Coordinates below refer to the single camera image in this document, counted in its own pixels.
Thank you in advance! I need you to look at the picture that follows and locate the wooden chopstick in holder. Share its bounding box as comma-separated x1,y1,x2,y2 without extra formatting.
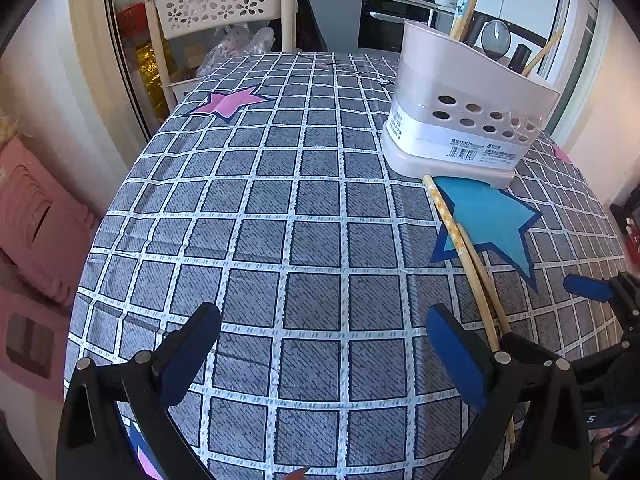
521,28,564,77

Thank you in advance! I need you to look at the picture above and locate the pink cardboard box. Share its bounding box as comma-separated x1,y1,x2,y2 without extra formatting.
1,138,100,402

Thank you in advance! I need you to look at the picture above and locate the pink paper star right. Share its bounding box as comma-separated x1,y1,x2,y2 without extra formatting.
552,143,572,165

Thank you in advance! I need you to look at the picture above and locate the plain wooden chopstick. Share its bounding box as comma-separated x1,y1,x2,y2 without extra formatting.
457,223,511,334

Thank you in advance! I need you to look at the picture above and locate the grey checked tablecloth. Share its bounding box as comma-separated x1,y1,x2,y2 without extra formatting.
64,49,629,480

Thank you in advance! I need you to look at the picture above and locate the blue paper star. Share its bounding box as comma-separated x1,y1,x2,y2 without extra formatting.
434,177,542,292

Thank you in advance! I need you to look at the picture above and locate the dotted wooden chopstick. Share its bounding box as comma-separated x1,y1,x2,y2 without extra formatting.
422,173,516,444

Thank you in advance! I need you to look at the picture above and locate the pink paper star left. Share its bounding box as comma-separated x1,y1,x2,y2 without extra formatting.
186,86,271,122

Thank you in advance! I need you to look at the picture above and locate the white perforated chair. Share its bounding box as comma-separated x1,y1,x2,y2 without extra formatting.
144,0,297,110

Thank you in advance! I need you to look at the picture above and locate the pink paper star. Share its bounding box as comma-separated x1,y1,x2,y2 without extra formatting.
552,143,572,165
186,86,271,122

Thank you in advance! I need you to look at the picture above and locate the orange paper star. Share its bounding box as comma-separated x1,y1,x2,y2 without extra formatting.
283,467,308,480

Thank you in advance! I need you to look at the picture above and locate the black utensil handle in holder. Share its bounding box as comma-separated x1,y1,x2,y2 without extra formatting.
508,44,532,74

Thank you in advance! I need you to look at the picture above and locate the blue patterned wooden chopstick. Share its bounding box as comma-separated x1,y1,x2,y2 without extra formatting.
450,0,477,41

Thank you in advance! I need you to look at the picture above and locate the black built-in oven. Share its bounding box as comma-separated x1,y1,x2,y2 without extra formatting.
358,0,438,53

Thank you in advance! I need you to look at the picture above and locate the white plastic utensil holder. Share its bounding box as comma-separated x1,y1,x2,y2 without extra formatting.
381,21,560,188

